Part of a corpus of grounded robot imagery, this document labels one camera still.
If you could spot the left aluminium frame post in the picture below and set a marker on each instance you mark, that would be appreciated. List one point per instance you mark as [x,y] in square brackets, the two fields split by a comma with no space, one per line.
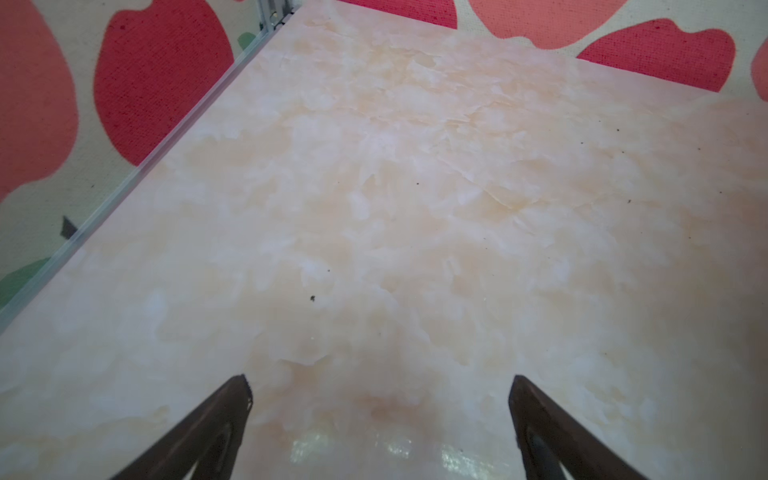
[276,12]

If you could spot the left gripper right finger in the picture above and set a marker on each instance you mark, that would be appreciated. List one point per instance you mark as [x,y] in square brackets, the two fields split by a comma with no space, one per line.
[553,444]

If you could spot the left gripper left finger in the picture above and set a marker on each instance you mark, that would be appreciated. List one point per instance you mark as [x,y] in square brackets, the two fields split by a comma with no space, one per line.
[204,444]

